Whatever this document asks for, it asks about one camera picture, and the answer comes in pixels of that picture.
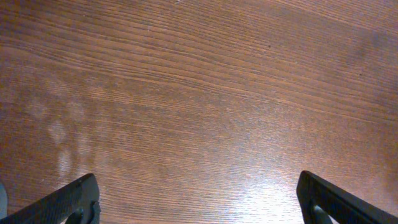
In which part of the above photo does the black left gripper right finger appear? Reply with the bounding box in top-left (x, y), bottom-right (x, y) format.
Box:
top-left (296, 170), bottom-right (397, 224)

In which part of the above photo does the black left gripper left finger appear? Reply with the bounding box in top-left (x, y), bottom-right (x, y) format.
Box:
top-left (1, 174), bottom-right (101, 224)

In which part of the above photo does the grey plastic basket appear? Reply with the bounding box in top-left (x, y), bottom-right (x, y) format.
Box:
top-left (0, 182), bottom-right (8, 219)

